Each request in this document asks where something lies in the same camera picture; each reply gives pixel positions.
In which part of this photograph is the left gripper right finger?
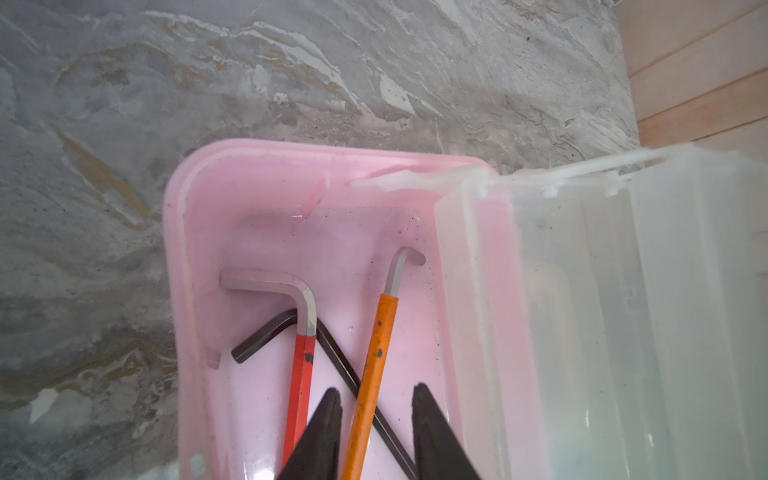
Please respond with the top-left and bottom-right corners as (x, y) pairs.
(412, 383), (480, 480)

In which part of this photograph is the black hex key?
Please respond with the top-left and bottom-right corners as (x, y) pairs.
(231, 309), (417, 480)

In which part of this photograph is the orange handled hex key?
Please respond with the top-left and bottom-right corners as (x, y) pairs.
(341, 247), (426, 480)

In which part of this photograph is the pink plastic tool box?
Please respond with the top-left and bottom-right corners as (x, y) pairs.
(161, 137), (768, 480)

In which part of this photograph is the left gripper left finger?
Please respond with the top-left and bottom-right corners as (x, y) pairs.
(276, 387), (343, 480)

